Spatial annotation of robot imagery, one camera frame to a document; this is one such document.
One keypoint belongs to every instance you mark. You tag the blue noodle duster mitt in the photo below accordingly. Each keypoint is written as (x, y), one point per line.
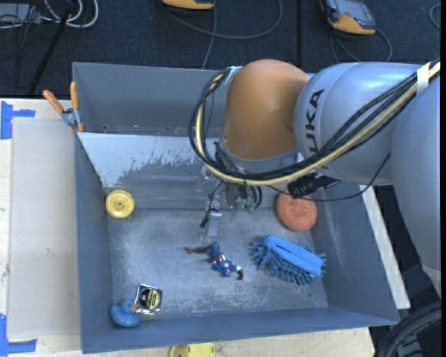
(288, 259)

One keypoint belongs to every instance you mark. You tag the grey metal bin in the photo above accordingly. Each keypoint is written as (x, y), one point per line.
(193, 281)

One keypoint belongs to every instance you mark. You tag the orange round scouring pad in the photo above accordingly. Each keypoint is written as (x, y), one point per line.
(296, 212)

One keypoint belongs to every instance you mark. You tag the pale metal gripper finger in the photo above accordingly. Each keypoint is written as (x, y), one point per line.
(205, 220)
(212, 226)

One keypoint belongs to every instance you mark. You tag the blue toy action figure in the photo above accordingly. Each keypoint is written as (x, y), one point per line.
(219, 260)

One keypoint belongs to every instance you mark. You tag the pale wood flat board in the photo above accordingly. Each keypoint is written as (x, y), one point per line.
(41, 229)

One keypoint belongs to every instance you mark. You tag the blue rubber duck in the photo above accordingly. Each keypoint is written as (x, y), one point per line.
(124, 314)

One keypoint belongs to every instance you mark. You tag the yellow plastic wheel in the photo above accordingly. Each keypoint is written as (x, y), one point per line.
(119, 204)

